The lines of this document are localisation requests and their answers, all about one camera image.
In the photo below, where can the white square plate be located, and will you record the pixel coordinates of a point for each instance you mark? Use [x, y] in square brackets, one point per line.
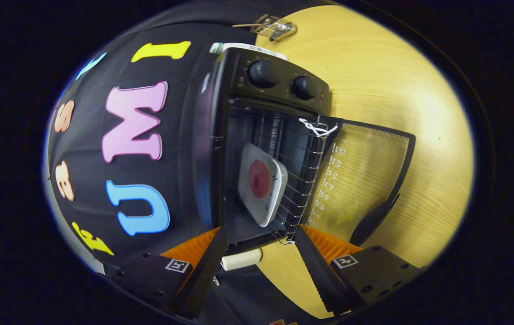
[275, 176]

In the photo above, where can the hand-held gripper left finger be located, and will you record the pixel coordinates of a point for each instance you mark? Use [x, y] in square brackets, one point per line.
[205, 271]

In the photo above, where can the silver clip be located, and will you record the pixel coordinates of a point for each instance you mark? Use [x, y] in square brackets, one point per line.
[216, 281]

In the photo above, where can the pink round ham slice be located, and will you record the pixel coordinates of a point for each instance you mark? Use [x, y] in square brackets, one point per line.
[259, 178]

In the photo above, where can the black toaster oven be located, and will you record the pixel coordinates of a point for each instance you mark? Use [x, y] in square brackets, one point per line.
[279, 76]

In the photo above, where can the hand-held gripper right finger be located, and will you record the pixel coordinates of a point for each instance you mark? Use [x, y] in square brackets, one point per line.
[318, 273]

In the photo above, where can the white bread toaster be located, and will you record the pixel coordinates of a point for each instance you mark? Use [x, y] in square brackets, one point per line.
[239, 260]

